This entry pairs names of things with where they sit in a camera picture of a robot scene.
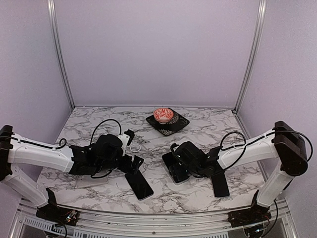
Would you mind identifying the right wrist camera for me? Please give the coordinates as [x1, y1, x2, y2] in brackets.
[170, 141, 200, 164]

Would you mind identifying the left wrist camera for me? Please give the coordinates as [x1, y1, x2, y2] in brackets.
[118, 129, 135, 149]

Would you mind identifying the red white patterned bowl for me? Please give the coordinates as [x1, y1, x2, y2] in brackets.
[153, 108, 174, 124]

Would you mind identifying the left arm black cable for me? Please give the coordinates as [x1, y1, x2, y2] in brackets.
[53, 119, 122, 149]

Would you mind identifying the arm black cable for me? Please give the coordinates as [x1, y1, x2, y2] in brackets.
[53, 119, 122, 149]
[217, 125, 313, 178]

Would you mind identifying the translucent grey phone case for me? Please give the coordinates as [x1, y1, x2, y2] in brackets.
[75, 175, 108, 188]

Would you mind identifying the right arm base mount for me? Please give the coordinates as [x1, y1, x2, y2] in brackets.
[227, 190, 272, 228]

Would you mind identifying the front aluminium frame rail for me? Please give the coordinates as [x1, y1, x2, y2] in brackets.
[8, 199, 298, 238]

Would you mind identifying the clear case with ring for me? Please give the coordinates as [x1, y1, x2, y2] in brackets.
[129, 143, 148, 156]

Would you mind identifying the aluminium corner post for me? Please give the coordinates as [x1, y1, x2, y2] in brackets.
[47, 0, 75, 110]
[234, 0, 267, 114]

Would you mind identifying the right aluminium corner post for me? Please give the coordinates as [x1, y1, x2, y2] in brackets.
[234, 0, 267, 114]

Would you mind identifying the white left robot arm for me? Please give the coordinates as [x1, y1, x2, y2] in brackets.
[0, 125, 144, 221]

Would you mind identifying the black patterned square plate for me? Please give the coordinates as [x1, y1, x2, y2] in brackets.
[146, 109, 190, 136]

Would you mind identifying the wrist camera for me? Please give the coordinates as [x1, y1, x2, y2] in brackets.
[170, 141, 200, 164]
[118, 129, 135, 149]

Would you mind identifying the black phone silver edge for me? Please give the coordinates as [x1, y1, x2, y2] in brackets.
[125, 171, 154, 200]

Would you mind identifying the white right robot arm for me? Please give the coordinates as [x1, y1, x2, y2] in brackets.
[162, 121, 311, 222]

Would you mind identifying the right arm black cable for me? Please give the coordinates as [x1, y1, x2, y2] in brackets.
[217, 125, 313, 178]

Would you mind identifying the left aluminium corner post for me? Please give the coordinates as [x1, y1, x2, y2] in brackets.
[47, 0, 75, 110]

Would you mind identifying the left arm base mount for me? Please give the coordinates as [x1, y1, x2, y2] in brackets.
[36, 188, 79, 226]

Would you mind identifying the black phone right side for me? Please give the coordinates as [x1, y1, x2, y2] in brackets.
[211, 172, 230, 198]

